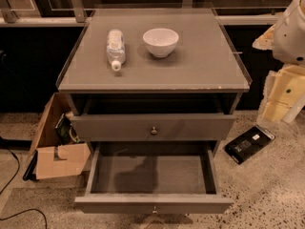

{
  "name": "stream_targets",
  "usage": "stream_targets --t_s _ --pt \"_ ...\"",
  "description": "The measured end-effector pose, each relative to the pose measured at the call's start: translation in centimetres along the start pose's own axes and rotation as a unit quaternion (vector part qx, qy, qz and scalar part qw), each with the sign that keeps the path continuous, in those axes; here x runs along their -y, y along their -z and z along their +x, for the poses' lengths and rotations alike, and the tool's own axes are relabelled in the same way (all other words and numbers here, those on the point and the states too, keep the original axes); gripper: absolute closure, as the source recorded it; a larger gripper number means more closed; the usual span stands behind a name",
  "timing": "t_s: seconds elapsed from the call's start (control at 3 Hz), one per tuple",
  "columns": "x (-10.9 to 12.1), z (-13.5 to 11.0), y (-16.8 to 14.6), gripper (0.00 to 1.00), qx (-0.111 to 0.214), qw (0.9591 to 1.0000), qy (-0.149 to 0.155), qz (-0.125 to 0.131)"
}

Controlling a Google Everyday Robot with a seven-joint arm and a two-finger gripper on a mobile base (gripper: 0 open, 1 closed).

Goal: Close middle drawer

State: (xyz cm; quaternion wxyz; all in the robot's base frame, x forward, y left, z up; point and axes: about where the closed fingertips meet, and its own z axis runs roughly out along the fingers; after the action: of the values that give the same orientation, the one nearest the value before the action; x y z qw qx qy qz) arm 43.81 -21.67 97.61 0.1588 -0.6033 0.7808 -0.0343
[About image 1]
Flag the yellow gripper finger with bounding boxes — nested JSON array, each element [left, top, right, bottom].
[[262, 64, 305, 122], [253, 25, 275, 51]]

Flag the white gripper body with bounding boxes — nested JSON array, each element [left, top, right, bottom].
[[273, 0, 305, 65]]

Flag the grey drawer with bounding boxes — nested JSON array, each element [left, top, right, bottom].
[[75, 141, 233, 214], [70, 94, 236, 142]]

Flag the grey wooden drawer cabinet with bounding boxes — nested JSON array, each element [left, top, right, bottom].
[[55, 7, 253, 151]]

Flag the grey top drawer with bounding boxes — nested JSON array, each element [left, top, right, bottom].
[[70, 94, 236, 142]]

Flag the black flat electronic device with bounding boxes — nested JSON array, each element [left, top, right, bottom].
[[224, 125, 275, 164]]

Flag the white ceramic bowl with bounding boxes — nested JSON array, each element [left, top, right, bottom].
[[142, 28, 179, 58]]

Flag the clear plastic water bottle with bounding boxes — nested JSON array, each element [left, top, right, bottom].
[[106, 30, 126, 72]]

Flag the metal window railing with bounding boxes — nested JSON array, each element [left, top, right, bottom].
[[0, 0, 305, 28]]

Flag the green black items in box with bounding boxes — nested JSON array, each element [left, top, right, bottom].
[[54, 114, 80, 145]]

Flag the open cardboard box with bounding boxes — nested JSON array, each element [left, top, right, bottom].
[[29, 94, 91, 179]]

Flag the black floor cable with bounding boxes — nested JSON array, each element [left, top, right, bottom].
[[0, 136, 49, 229]]

